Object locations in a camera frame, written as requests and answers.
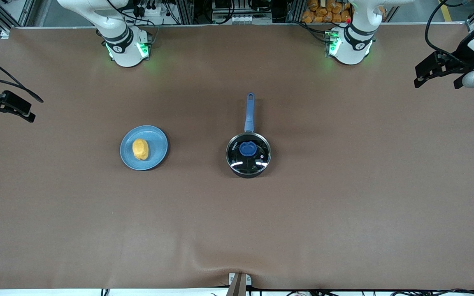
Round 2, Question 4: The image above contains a yellow peeled potato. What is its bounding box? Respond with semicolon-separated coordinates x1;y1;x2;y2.
132;139;149;161

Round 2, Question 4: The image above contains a bag of orange items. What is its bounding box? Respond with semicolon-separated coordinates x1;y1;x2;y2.
302;0;352;24

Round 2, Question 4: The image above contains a blue round plate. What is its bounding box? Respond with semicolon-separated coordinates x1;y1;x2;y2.
120;125;169;171

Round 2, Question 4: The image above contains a white power strip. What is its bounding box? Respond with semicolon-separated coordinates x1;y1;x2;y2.
135;3;168;19

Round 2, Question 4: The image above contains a brown table cover sheet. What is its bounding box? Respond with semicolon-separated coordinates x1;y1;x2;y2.
0;23;474;291

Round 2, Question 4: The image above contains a grey electronics box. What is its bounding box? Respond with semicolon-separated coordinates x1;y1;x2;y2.
211;0;274;24

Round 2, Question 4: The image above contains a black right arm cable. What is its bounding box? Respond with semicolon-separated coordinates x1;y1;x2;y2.
0;49;44;103

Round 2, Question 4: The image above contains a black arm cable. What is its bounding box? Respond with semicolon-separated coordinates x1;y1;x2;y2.
0;49;44;103
424;0;474;66

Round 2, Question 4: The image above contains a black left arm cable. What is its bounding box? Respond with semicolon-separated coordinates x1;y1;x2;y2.
424;0;474;66

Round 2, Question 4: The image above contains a dark pot with blue handle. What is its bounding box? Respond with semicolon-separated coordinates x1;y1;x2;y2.
225;92;272;179

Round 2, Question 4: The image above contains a metal table clamp bracket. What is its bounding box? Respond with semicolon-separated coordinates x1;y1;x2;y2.
228;273;252;296

